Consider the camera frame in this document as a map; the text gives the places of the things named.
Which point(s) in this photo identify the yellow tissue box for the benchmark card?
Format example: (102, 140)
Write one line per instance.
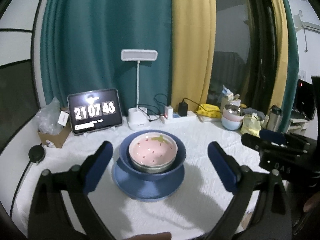
(251, 124)

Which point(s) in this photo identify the white charger adapter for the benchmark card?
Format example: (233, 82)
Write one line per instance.
(168, 112)

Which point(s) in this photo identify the white desk lamp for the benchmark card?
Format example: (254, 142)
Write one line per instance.
(138, 118)

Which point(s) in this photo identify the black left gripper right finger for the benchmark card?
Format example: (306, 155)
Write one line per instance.
(271, 217)

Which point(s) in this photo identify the dark blue bowl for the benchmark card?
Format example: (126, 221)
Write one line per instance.
(124, 157)

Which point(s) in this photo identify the pink strawberry bowl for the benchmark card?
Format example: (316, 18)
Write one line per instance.
(153, 152)

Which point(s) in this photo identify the yellow curtain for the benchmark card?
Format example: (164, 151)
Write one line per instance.
(193, 41)

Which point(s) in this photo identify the white power strip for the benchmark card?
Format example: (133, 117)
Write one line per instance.
(177, 118)

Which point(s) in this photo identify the small white box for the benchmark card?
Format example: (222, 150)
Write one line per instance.
(63, 118)

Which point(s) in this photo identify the tablet showing clock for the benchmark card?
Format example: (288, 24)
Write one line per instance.
(94, 110)

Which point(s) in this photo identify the pink steel-lined bowl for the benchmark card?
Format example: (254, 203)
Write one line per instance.
(233, 113)

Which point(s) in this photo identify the light blue stacked bowl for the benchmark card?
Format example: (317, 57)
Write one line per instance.
(230, 125)

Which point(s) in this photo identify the cardboard box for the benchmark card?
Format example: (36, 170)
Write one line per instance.
(58, 140)

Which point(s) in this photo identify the steel thermos bottle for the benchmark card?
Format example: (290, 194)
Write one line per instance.
(275, 116)

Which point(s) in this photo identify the light blue plate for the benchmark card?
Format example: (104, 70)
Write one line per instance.
(146, 190)

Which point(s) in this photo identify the white textured tablecloth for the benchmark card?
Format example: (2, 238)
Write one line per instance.
(191, 211)

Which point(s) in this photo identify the yellow wet wipes pack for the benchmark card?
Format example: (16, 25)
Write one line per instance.
(208, 110)

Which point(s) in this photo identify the black round puck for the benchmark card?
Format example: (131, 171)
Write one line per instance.
(36, 154)

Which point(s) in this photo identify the teal curtain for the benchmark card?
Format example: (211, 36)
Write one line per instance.
(81, 43)

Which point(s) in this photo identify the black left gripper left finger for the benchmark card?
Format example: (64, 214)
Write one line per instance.
(48, 216)

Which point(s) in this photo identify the black charger adapter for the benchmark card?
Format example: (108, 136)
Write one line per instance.
(182, 108)

